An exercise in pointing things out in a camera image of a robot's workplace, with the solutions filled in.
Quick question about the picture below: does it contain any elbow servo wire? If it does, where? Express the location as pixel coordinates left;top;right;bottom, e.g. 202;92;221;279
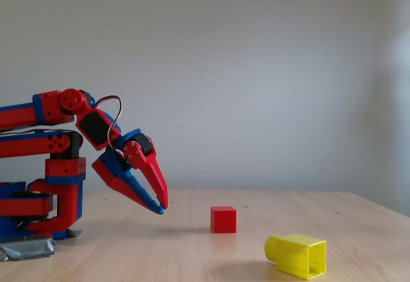
0;128;78;136

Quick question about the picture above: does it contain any yellow square cup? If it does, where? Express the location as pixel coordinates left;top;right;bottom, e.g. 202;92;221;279
264;233;327;281

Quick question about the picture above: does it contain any wrist servo wire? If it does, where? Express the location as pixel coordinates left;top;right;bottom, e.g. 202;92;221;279
94;95;124;151

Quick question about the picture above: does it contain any red cube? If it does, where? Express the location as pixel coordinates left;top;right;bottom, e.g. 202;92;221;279
210;206;238;234

